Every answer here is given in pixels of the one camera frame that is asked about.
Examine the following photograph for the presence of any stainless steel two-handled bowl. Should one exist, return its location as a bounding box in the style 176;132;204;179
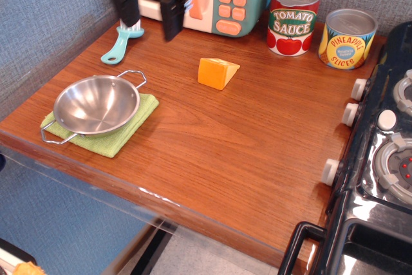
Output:
41;70;147;145

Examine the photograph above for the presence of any grey front stove burner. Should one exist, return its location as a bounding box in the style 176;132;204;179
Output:
374;133;411;205

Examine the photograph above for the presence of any white stove knob middle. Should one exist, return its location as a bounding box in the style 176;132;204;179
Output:
341;103;359;127

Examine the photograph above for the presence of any grey rear stove burner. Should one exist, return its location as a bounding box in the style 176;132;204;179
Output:
393;70;412;116

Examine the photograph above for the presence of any white stove knob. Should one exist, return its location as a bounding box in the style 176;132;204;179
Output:
351;79;368;101
321;158;340;186
341;103;359;127

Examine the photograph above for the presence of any black oven door handle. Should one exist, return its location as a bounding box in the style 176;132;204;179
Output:
278;222;327;274

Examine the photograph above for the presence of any black toy stove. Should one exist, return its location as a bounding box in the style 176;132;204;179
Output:
306;22;411;274

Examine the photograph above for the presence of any grey stove burner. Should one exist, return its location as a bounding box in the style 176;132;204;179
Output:
393;70;412;116
374;133;411;205

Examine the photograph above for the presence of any pineapple slices tin can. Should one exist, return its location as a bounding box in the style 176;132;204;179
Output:
318;8;378;70

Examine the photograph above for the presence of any white stove knob front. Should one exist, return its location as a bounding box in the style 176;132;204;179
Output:
321;158;340;186

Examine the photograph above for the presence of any tomato sauce tin can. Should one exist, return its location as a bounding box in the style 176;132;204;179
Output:
267;0;321;57

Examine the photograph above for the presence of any white stove knob rear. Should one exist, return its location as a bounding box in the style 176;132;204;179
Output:
351;79;368;101

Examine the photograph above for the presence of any teal toy dish brush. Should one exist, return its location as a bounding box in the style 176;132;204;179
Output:
100;19;144;65

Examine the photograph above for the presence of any green folded cloth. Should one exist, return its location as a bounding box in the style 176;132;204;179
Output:
40;94;159;158

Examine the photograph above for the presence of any white round stove button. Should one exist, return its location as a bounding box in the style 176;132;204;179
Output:
377;109;397;131

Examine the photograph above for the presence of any orange object bottom left corner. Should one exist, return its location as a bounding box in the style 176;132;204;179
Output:
12;261;46;275

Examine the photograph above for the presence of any orange pumpkin wedge toy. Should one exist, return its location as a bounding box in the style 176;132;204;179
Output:
197;58;240;90

